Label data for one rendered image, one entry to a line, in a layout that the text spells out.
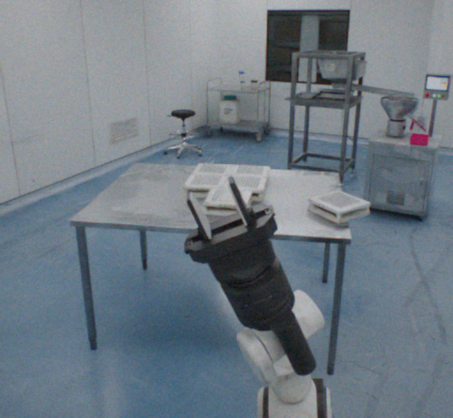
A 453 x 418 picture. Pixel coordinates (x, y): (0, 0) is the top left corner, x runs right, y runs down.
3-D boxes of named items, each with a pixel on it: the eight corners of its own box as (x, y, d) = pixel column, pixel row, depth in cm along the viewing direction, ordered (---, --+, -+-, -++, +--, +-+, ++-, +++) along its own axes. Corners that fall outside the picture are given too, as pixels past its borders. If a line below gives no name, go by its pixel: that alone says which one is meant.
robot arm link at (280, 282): (183, 223, 69) (216, 285, 74) (183, 264, 60) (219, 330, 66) (267, 190, 67) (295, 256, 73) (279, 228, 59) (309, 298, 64)
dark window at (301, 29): (264, 81, 810) (267, 9, 772) (265, 81, 811) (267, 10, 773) (344, 86, 752) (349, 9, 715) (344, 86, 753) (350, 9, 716)
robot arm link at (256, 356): (280, 292, 73) (288, 333, 83) (230, 328, 71) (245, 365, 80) (308, 324, 69) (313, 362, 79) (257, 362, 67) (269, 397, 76)
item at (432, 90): (417, 136, 491) (425, 73, 469) (418, 135, 499) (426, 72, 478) (441, 139, 481) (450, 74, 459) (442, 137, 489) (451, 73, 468)
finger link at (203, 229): (192, 200, 60) (211, 240, 62) (192, 189, 62) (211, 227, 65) (180, 205, 60) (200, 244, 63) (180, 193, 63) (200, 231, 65)
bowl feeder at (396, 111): (373, 137, 489) (377, 99, 476) (380, 130, 519) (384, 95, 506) (425, 143, 468) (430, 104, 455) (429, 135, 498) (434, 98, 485)
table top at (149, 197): (69, 226, 267) (69, 220, 266) (135, 167, 369) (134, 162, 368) (350, 244, 246) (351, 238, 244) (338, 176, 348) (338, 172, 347)
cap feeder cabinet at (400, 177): (360, 212, 503) (367, 140, 477) (372, 195, 550) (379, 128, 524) (425, 223, 476) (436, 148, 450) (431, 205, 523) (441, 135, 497)
